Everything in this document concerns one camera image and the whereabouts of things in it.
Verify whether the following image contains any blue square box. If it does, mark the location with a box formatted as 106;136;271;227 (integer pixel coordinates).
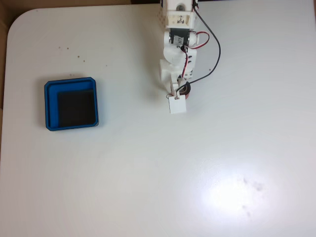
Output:
44;77;100;132

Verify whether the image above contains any black foam pad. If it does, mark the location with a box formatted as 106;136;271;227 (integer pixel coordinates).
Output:
57;89;97;126

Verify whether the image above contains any white square camera box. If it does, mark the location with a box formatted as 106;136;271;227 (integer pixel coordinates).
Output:
168;95;187;115

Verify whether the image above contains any red and white servo cable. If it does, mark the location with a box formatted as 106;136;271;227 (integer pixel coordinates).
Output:
181;30;211;80

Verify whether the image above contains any white perforated base plate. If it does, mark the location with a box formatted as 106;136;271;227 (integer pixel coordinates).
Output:
158;0;169;31

